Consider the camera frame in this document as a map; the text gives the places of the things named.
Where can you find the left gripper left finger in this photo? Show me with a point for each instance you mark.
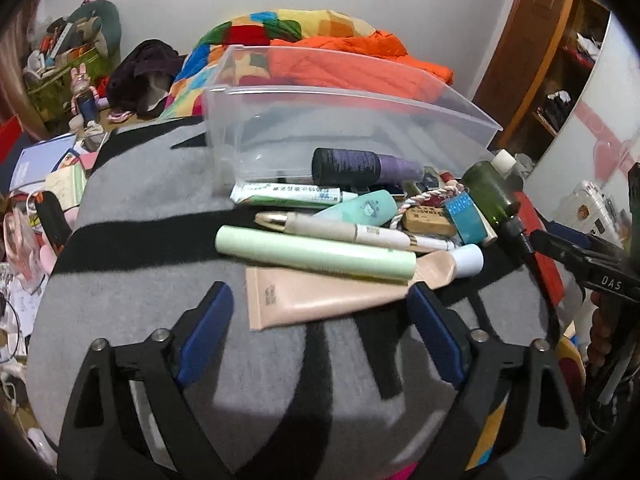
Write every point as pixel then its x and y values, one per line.
pixel 102 437

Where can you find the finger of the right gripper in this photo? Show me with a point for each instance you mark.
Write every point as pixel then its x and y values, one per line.
pixel 556 240

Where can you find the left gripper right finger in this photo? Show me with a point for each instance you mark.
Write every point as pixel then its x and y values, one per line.
pixel 512 417

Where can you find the red envelope packet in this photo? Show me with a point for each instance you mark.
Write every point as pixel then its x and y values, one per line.
pixel 553 283

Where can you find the green glass bottle white cap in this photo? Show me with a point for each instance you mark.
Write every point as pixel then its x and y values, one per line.
pixel 487 186

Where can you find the beige cosmetic tube white cap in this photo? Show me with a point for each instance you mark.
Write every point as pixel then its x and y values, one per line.
pixel 281 296

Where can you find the pale green long tube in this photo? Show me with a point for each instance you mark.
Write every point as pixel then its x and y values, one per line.
pixel 305 253

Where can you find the white pen gold tip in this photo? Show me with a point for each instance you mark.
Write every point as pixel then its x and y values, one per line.
pixel 292 223

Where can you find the wooden stamp block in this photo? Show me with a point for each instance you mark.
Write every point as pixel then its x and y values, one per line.
pixel 428 220

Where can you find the teal plastic case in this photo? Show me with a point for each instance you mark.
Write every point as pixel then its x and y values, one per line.
pixel 371 209

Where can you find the grey black fleece blanket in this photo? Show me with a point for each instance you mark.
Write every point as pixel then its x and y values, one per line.
pixel 348 398

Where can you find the brown wooden wardrobe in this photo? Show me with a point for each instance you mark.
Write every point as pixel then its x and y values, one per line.
pixel 542 63

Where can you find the dark purple cylinder bottle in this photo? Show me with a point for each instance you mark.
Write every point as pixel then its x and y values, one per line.
pixel 337 166

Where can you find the orange puffer jacket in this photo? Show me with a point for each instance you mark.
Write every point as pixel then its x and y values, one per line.
pixel 378 63

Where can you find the blue white booklet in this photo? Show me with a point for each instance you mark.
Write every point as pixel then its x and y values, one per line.
pixel 36 162

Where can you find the white green ointment tube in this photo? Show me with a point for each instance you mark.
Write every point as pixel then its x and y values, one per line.
pixel 288 194

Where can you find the clear plastic storage bin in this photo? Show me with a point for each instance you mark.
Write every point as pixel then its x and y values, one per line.
pixel 261 129

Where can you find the red flat box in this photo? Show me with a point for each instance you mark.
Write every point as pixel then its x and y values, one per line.
pixel 10 132

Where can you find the rabbit figurine doll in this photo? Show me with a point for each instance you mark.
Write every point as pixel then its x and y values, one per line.
pixel 85 97

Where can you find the green storage basket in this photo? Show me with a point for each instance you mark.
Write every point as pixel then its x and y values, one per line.
pixel 50 94

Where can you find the dark purple clothing pile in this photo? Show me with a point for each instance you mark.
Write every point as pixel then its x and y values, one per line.
pixel 140 84

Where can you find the colourful patchwork blanket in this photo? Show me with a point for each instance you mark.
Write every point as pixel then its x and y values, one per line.
pixel 251 30

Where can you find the grey green neck pillow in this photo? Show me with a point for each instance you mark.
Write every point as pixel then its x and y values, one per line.
pixel 96 22

